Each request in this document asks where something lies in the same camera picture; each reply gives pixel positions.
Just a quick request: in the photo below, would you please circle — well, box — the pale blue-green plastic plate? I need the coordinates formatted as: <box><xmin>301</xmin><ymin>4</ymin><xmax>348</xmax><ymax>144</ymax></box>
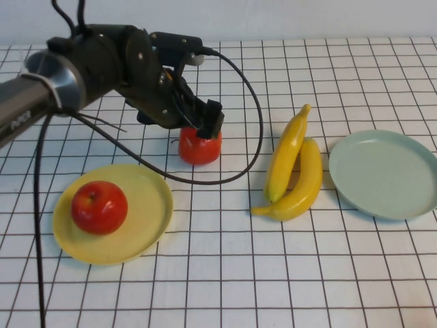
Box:
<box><xmin>328</xmin><ymin>129</ymin><xmax>437</xmax><ymax>221</ymax></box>

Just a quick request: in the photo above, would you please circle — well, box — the long black camera cable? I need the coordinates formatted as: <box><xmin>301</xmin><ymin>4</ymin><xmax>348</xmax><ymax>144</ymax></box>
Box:
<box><xmin>33</xmin><ymin>47</ymin><xmax>264</xmax><ymax>328</ymax></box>

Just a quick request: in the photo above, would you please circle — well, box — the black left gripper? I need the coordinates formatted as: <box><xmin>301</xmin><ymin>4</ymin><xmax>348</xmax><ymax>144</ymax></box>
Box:
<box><xmin>117</xmin><ymin>66</ymin><xmax>225</xmax><ymax>139</ymax></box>

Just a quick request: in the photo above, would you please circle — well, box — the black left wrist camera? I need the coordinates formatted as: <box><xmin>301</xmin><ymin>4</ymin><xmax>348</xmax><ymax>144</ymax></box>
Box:
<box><xmin>150</xmin><ymin>31</ymin><xmax>206</xmax><ymax>66</ymax></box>

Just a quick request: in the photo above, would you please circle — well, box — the white black-gridded tablecloth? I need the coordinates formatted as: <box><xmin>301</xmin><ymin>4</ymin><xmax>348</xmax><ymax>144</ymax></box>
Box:
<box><xmin>0</xmin><ymin>36</ymin><xmax>437</xmax><ymax>328</ymax></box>

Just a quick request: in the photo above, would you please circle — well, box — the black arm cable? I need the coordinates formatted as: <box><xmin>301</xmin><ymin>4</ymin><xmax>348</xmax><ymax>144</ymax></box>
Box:
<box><xmin>51</xmin><ymin>0</ymin><xmax>78</xmax><ymax>37</ymax></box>
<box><xmin>77</xmin><ymin>0</ymin><xmax>89</xmax><ymax>34</ymax></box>

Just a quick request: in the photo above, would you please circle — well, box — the yellow plastic banana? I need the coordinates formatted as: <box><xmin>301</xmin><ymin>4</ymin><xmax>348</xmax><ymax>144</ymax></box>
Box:
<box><xmin>264</xmin><ymin>103</ymin><xmax>312</xmax><ymax>204</ymax></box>
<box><xmin>251</xmin><ymin>136</ymin><xmax>324</xmax><ymax>222</ymax></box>

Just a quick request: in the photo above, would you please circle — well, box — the white cable tie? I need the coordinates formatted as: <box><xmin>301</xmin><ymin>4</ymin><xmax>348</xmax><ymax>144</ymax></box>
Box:
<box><xmin>20</xmin><ymin>72</ymin><xmax>63</xmax><ymax>111</ymax></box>

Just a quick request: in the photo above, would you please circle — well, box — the yellow plastic plate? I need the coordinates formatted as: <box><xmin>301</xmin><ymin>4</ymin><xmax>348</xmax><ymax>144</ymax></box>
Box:
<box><xmin>52</xmin><ymin>163</ymin><xmax>174</xmax><ymax>266</ymax></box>

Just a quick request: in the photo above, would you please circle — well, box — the red plastic apple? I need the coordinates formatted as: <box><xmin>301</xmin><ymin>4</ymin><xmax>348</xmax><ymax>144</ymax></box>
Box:
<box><xmin>170</xmin><ymin>126</ymin><xmax>223</xmax><ymax>166</ymax></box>
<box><xmin>70</xmin><ymin>180</ymin><xmax>129</xmax><ymax>236</ymax></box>

